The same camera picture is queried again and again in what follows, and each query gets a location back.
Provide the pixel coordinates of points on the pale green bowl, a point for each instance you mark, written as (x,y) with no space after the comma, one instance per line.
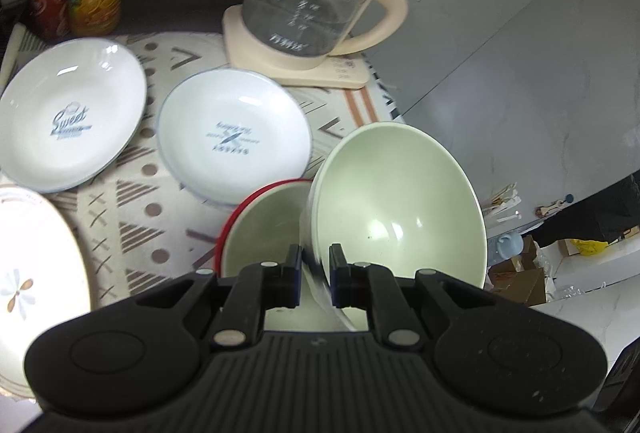
(395,193)

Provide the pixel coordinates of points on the white plate large blue lettering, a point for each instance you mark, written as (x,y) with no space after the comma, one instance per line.
(70,113)

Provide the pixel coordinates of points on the red drink can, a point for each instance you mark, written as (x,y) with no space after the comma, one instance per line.
(50,10)

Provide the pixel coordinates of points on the red rimmed bowl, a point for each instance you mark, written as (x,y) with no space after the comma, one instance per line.
(265,228)

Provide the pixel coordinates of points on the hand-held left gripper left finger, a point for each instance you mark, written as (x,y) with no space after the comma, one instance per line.
(295,280)

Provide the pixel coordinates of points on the yellow bag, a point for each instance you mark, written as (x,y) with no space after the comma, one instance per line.
(589,247)

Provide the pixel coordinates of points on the cardboard box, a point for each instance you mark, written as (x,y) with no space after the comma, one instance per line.
(520,285)

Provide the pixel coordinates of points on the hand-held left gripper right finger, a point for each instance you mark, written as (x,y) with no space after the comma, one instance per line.
(336,283)

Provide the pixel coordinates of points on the white plate small blue print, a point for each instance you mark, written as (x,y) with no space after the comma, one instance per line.
(235,133)

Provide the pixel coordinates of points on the dark cloth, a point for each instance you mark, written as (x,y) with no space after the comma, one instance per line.
(595,208)

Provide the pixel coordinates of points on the white plate floral print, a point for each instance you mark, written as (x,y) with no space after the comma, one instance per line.
(35,273)

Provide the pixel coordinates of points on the cream kettle base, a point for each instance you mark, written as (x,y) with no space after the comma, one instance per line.
(250,48)

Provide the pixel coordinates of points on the patterned table mat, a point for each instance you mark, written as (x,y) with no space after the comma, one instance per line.
(150,233)

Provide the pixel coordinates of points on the blue water jug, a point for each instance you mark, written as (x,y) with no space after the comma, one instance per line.
(506,247)

